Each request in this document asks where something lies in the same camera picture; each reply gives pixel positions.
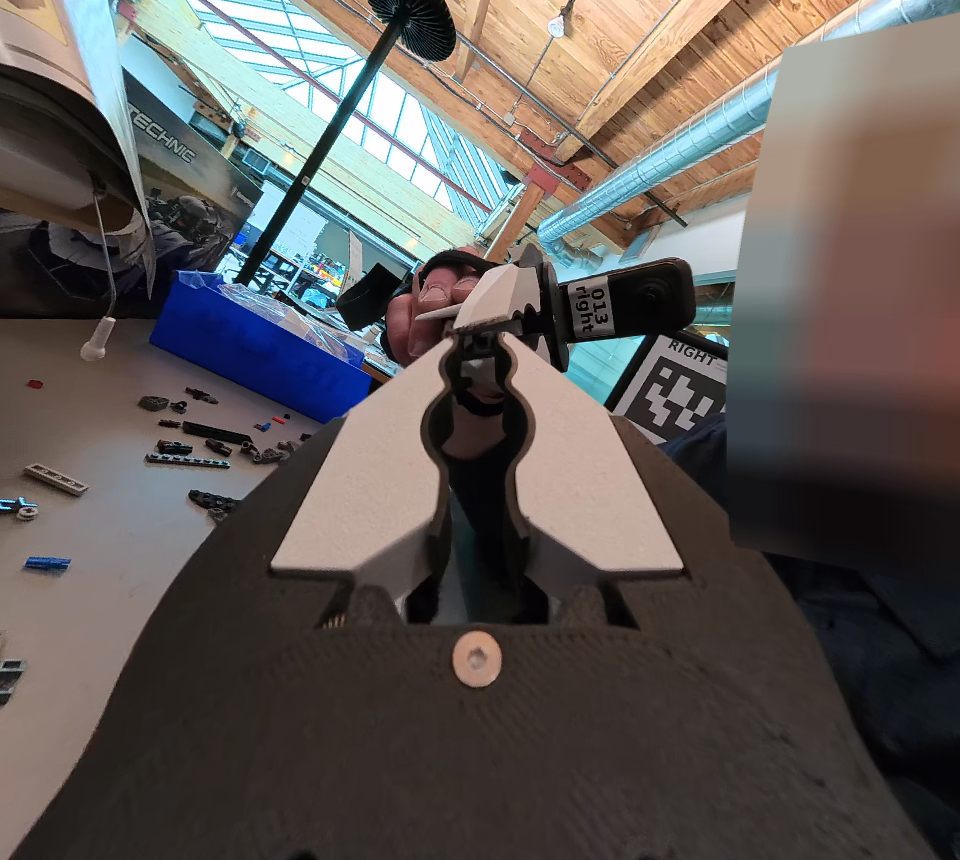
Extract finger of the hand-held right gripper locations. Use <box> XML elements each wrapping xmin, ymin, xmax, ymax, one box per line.
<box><xmin>459</xmin><ymin>335</ymin><xmax>519</xmax><ymax>390</ymax></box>
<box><xmin>453</xmin><ymin>263</ymin><xmax>543</xmax><ymax>338</ymax></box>

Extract person's right hand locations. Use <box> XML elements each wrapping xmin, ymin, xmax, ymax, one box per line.
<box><xmin>382</xmin><ymin>245</ymin><xmax>500</xmax><ymax>370</ymax></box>

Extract scattered small lego pieces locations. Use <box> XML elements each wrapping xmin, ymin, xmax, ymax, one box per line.
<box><xmin>0</xmin><ymin>376</ymin><xmax>316</xmax><ymax>707</ymax></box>

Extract lego instruction booklet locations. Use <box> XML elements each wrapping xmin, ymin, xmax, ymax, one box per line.
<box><xmin>0</xmin><ymin>0</ymin><xmax>160</xmax><ymax>299</ymax></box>

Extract dark printed lego box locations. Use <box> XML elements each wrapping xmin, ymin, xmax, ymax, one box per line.
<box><xmin>0</xmin><ymin>68</ymin><xmax>265</xmax><ymax>321</ymax></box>

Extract person's dark blue clothing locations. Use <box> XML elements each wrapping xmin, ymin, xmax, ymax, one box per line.
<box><xmin>765</xmin><ymin>552</ymin><xmax>960</xmax><ymax>860</ymax></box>

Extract person's right forearm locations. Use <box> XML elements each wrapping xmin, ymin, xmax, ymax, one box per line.
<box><xmin>660</xmin><ymin>413</ymin><xmax>730</xmax><ymax>512</ymax></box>

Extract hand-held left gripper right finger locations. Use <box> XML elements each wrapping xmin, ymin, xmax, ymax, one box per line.
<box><xmin>497</xmin><ymin>336</ymin><xmax>685</xmax><ymax>615</ymax></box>

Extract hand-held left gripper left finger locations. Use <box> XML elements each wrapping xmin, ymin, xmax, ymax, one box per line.
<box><xmin>270</xmin><ymin>336</ymin><xmax>459</xmax><ymax>615</ymax></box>

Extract blue plastic storage bin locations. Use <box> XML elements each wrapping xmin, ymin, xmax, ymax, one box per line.
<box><xmin>150</xmin><ymin>271</ymin><xmax>374</xmax><ymax>425</ymax></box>

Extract silver ventilation duct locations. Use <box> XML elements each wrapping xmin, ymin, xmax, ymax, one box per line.
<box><xmin>536</xmin><ymin>0</ymin><xmax>960</xmax><ymax>269</ymax></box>

